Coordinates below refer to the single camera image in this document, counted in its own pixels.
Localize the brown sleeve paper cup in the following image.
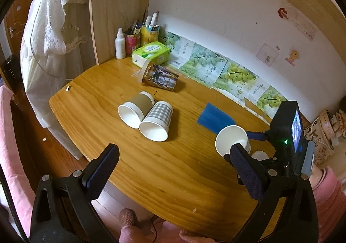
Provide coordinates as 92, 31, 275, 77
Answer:
118, 91, 155, 129

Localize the green grape leaflet strip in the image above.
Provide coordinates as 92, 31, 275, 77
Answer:
158, 28, 286, 119

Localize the white lace cloth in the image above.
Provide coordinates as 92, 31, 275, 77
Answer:
20, 0, 96, 159

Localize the blue plastic cup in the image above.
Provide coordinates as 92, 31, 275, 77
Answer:
197, 103, 236, 134

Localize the yellow container with tubes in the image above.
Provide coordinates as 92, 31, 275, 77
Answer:
140, 11, 160, 46

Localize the red pen holder can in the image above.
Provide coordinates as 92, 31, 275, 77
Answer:
125, 33, 141, 56

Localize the white panda paper cup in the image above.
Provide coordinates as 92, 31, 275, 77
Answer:
215, 125, 251, 156

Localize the white spray bottle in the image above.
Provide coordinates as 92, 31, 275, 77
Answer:
115, 28, 126, 59

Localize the plain white plastic cup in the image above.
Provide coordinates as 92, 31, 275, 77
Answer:
251, 151, 269, 161

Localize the pink sleeve forearm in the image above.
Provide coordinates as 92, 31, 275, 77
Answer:
310, 165, 345, 242

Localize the grey checked paper cup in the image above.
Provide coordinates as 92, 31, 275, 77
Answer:
139, 101, 173, 142

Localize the green tissue box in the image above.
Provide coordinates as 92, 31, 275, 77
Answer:
132, 41, 171, 68

